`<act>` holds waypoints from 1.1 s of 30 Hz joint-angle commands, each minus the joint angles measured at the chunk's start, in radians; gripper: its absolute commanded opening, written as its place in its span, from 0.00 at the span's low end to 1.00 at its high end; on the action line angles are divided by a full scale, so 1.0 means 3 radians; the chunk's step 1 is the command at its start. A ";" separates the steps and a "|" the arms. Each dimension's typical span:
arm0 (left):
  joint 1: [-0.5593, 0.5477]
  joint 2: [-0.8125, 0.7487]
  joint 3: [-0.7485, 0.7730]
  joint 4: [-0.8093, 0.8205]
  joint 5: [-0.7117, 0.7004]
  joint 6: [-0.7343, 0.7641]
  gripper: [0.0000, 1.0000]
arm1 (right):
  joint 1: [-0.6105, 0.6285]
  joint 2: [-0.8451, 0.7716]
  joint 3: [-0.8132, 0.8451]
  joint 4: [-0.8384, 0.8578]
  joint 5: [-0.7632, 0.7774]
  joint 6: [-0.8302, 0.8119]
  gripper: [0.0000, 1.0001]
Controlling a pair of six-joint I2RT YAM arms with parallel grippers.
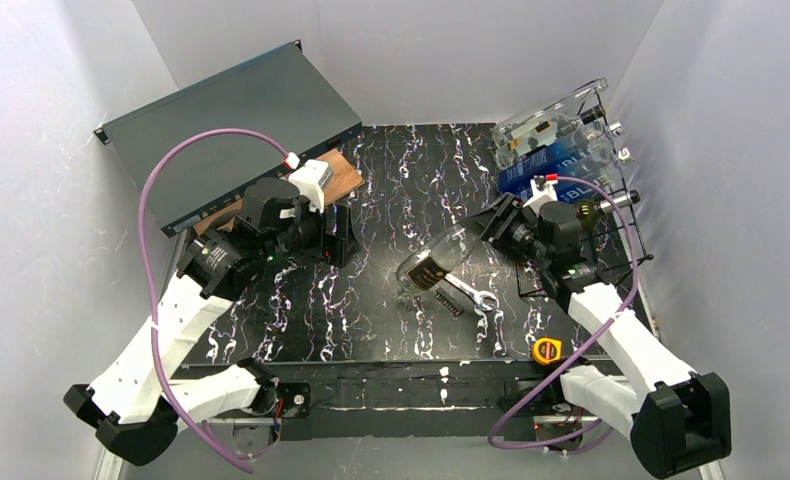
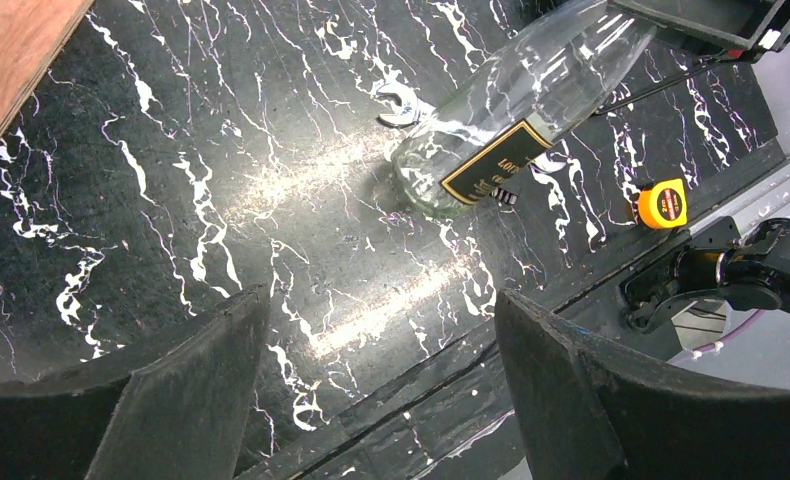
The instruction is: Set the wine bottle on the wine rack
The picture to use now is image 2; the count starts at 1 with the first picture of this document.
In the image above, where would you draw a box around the black wire wine rack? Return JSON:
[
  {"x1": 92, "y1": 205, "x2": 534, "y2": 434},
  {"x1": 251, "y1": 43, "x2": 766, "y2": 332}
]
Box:
[{"x1": 592, "y1": 58, "x2": 724, "y2": 116}]

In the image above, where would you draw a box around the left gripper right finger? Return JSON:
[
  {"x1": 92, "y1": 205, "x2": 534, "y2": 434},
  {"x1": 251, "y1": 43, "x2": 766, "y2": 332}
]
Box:
[{"x1": 495, "y1": 291, "x2": 790, "y2": 479}]

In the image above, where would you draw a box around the silver combination wrench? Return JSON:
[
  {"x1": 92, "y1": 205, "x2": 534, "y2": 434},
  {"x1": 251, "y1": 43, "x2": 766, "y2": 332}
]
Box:
[{"x1": 375, "y1": 81, "x2": 436, "y2": 128}]

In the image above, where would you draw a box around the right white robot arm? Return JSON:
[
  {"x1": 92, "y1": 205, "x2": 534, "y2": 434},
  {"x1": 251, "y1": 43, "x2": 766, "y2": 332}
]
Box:
[{"x1": 598, "y1": 1, "x2": 790, "y2": 334}]

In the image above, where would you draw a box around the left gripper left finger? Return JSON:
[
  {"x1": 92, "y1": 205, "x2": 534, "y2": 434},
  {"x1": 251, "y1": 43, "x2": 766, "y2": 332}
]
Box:
[{"x1": 0, "y1": 284, "x2": 270, "y2": 479}]

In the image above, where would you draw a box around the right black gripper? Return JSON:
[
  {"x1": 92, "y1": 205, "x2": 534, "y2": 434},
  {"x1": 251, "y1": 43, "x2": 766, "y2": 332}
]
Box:
[{"x1": 608, "y1": 0, "x2": 790, "y2": 62}]

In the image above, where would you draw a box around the yellow tape measure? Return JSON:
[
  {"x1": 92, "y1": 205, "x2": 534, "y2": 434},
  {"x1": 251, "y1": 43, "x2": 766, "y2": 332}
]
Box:
[{"x1": 637, "y1": 178, "x2": 688, "y2": 230}]

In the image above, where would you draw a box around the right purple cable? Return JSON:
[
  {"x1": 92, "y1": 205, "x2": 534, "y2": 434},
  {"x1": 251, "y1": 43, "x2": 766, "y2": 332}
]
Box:
[{"x1": 689, "y1": 307, "x2": 767, "y2": 356}]

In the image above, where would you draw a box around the brown wooden board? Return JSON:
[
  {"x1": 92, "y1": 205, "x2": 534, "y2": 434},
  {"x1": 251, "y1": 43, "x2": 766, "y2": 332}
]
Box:
[{"x1": 0, "y1": 0, "x2": 93, "y2": 138}]

